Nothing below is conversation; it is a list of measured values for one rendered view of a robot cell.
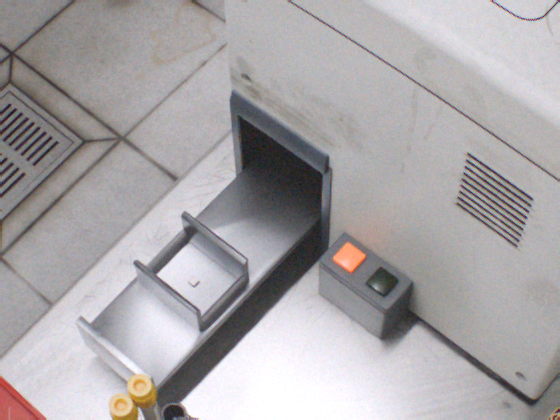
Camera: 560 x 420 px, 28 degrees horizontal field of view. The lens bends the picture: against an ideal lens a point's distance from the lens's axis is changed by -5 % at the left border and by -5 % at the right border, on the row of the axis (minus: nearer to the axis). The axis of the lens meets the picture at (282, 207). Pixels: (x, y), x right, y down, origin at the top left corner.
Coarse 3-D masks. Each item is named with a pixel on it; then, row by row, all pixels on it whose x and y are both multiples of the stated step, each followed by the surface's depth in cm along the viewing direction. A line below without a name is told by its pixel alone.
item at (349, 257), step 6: (348, 246) 77; (342, 252) 77; (348, 252) 77; (354, 252) 77; (360, 252) 77; (336, 258) 77; (342, 258) 77; (348, 258) 77; (354, 258) 77; (360, 258) 77; (342, 264) 76; (348, 264) 76; (354, 264) 76; (348, 270) 76
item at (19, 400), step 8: (0, 376) 77; (0, 384) 78; (8, 384) 77; (0, 392) 77; (8, 392) 77; (16, 392) 77; (0, 400) 77; (8, 400) 77; (16, 400) 77; (24, 400) 76; (0, 408) 77; (8, 408) 77; (16, 408) 77; (24, 408) 77; (32, 408) 76; (0, 416) 76; (8, 416) 76; (16, 416) 76; (24, 416) 76; (32, 416) 76; (40, 416) 76
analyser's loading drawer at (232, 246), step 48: (240, 192) 81; (288, 192) 81; (192, 240) 78; (240, 240) 79; (288, 240) 79; (144, 288) 77; (192, 288) 77; (240, 288) 77; (96, 336) 73; (144, 336) 75; (192, 336) 75
